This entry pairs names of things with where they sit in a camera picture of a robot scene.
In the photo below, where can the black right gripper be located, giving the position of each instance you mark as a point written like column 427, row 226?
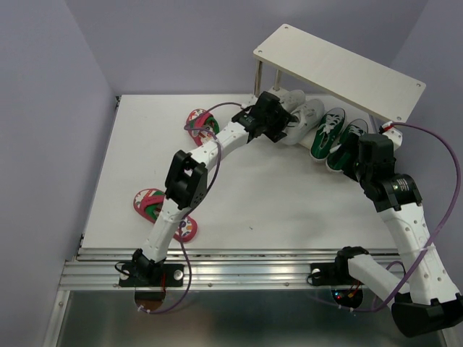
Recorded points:
column 354, row 141

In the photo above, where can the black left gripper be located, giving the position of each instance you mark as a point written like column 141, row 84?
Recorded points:
column 283, row 118

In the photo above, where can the green sneaker one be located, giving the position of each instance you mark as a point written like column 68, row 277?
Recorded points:
column 342, row 156
column 329, row 128

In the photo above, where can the white sneaker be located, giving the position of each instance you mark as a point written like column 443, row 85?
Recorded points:
column 291, row 100

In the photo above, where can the white sneaker one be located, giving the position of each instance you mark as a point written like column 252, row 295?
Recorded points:
column 308, row 116

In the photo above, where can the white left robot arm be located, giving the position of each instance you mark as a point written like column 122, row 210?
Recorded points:
column 187, row 184

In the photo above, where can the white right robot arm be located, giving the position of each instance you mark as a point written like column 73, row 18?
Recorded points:
column 425, row 299

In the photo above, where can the beige two-tier shoe shelf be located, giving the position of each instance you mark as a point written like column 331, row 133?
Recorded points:
column 379, row 91

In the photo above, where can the pink sandal far one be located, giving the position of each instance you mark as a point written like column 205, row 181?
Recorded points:
column 201, row 126

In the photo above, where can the pink sandal one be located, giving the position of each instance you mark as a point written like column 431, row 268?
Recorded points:
column 148, row 203
column 201, row 126

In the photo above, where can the pink sandal near one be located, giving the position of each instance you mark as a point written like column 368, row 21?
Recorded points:
column 148, row 203

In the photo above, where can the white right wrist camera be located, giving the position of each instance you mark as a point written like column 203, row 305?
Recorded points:
column 392, row 133

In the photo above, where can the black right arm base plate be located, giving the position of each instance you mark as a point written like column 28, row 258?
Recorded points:
column 325, row 276

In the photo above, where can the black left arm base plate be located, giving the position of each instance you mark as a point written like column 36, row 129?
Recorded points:
column 169, row 275

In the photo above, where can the aluminium mounting rail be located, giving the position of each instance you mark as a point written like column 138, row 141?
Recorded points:
column 203, row 269

